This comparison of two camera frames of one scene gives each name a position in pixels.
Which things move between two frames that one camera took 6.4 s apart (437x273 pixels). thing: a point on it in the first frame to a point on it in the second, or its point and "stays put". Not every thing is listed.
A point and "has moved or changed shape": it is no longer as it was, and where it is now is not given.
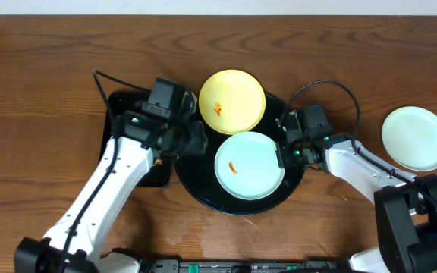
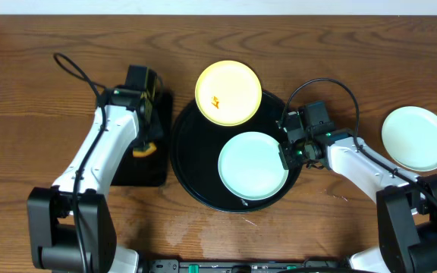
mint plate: (246, 165) stays put
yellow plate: (232, 101) has moved or changed shape
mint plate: (416, 139) stays put
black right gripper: (282, 148) stays put
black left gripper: (196, 137) to (152, 127)
